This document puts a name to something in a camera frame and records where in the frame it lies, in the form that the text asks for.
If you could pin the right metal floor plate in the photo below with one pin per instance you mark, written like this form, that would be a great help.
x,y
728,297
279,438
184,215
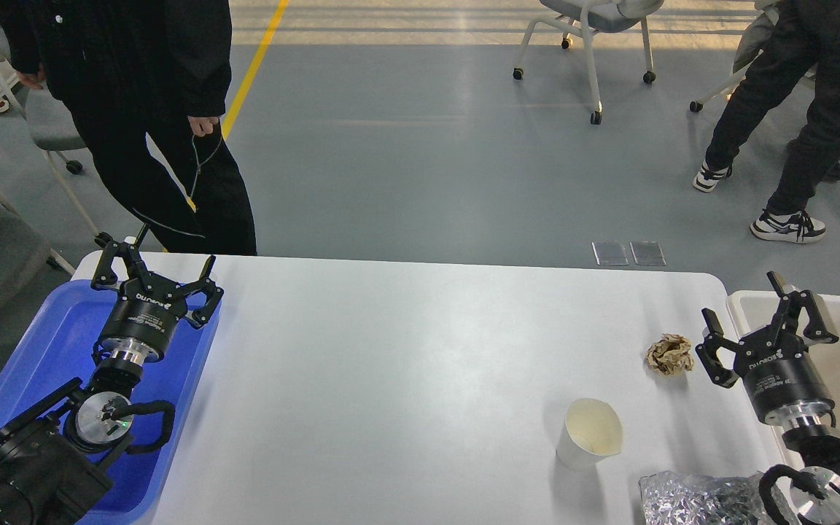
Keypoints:
x,y
648,253

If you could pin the person in black clothes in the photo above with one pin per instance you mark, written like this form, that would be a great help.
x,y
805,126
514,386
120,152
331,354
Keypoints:
x,y
146,84

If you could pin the metal floor plate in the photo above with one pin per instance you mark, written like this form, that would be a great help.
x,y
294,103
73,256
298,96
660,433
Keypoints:
x,y
648,253
610,253

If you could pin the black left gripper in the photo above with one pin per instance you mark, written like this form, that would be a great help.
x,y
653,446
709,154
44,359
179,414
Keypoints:
x,y
144,318

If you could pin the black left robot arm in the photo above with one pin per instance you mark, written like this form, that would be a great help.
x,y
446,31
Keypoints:
x,y
93,400

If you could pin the white paper cup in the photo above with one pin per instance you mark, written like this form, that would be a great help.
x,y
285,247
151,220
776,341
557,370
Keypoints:
x,y
591,432

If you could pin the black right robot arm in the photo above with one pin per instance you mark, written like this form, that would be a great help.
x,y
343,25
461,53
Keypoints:
x,y
814,489

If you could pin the grey chair at left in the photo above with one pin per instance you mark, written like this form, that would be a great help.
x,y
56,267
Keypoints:
x,y
52,130

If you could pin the left metal floor plate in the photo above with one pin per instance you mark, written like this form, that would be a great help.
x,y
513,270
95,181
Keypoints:
x,y
610,253

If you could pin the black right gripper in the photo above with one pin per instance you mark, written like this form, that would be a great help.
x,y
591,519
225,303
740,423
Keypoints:
x,y
774,364

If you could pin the crumpled silver foil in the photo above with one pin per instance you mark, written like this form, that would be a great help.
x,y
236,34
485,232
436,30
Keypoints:
x,y
671,498

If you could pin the grey white office chair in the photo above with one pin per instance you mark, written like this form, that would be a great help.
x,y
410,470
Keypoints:
x,y
584,20

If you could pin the blue plastic tray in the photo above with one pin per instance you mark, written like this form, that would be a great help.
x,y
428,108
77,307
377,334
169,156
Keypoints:
x,y
57,348

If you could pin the crumpled brown paper ball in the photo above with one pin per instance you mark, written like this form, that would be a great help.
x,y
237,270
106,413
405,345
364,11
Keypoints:
x,y
670,355

